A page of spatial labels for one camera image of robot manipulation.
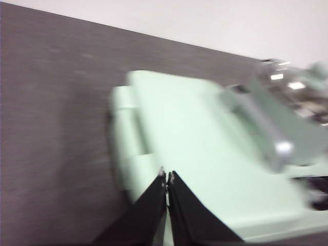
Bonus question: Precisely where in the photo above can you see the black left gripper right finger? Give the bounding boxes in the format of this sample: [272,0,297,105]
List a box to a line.
[167,170,244,246]

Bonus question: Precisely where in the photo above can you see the mint green griddle lid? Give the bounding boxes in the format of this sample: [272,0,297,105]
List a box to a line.
[127,70,315,208]

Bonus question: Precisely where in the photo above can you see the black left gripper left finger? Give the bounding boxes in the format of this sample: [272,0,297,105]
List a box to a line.
[91,166,168,246]

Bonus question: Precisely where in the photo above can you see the silver griddle lid handle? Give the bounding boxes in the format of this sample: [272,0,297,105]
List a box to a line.
[220,86,296,167]

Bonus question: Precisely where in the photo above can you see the glass pot lid green knob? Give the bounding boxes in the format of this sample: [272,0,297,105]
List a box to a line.
[256,58,328,122]

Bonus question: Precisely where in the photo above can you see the mint green handled pot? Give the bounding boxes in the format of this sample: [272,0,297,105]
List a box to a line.
[245,75,328,167]

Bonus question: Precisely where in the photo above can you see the mint green breakfast machine base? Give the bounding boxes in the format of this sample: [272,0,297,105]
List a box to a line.
[107,84,328,243]

